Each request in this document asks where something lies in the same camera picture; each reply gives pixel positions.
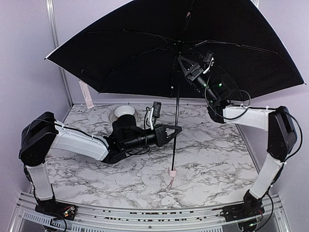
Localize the pink and black umbrella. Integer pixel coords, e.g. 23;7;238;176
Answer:
44;0;307;190

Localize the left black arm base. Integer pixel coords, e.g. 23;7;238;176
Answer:
35;202;77;221

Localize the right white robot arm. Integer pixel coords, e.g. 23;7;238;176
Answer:
178;56;303;214

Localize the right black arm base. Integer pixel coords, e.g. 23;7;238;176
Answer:
220;204;265;222

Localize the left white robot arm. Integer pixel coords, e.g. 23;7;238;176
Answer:
19;112;182;212

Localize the red and white bowl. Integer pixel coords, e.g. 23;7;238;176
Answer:
114;105;135;118

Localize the grey round plate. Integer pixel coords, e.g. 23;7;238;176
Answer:
108;108;139;123

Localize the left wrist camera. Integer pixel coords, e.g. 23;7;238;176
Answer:
146;101;162;130

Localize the right aluminium corner post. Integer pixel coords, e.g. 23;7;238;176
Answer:
251;0;260;8

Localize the aluminium corner post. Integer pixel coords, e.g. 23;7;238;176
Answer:
251;0;260;8
45;0;73;108

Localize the left aluminium corner post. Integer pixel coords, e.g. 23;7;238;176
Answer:
45;0;73;108

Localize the aluminium front rail frame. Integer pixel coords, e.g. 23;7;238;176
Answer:
8;192;290;232

